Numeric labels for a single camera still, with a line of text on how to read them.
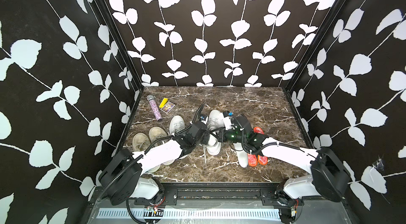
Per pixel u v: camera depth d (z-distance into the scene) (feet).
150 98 3.61
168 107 3.52
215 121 2.98
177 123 3.04
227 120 2.39
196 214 2.30
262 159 2.81
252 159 2.81
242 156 2.81
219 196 2.46
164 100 3.66
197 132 2.08
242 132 2.00
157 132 2.98
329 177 1.39
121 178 1.36
